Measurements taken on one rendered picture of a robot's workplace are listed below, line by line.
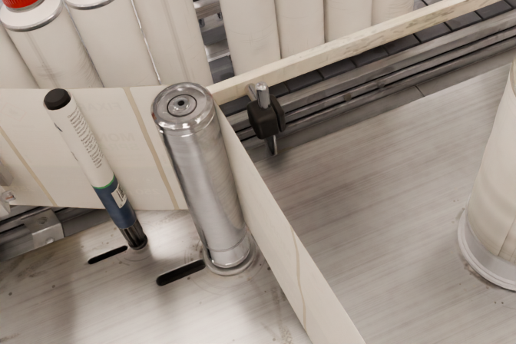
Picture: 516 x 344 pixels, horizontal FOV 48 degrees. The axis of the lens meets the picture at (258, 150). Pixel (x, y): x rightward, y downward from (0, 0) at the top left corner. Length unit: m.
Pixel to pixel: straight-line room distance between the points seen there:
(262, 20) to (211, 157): 0.22
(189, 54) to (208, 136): 0.20
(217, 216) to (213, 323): 0.10
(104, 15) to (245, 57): 0.15
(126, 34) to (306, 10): 0.17
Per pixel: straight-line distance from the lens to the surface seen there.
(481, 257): 0.48
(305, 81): 0.61
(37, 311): 0.53
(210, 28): 0.66
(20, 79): 0.54
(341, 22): 0.60
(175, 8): 0.51
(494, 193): 0.41
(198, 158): 0.36
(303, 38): 0.59
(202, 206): 0.40
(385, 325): 0.47
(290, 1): 0.56
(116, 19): 0.50
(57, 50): 0.51
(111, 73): 0.54
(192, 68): 0.56
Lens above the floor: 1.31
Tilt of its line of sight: 52 degrees down
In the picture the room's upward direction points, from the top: 11 degrees counter-clockwise
